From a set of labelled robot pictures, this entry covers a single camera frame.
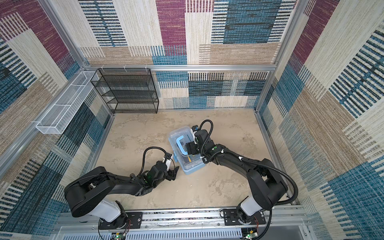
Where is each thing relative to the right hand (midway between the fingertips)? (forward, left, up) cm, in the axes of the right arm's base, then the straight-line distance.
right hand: (194, 145), depth 88 cm
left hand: (-7, +12, -7) cm, 16 cm away
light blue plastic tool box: (+6, +9, 0) cm, 11 cm away
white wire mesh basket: (+2, +63, +24) cm, 68 cm away
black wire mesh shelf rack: (+44, +47, +7) cm, 65 cm away
